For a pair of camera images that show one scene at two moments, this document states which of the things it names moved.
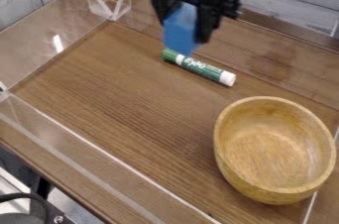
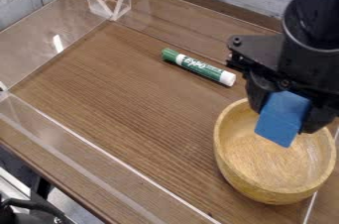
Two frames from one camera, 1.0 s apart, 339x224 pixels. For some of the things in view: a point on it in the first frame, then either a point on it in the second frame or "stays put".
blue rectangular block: (180, 29) to (282, 114)
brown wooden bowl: (274, 149) stays put
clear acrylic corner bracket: (106, 7) stays put
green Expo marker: (199, 67) stays put
